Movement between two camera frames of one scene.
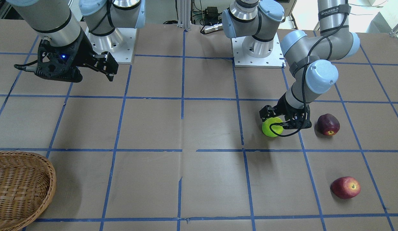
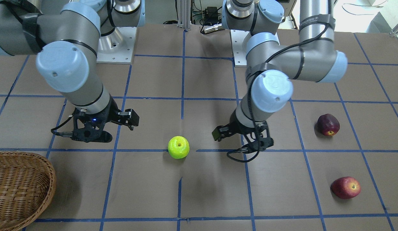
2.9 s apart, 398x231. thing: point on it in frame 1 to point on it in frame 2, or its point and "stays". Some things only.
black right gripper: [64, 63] to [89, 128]
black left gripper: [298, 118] to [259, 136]
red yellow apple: [345, 187] stays
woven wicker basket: [24, 185] stays
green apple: [278, 129] to [178, 147]
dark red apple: [328, 124] stays
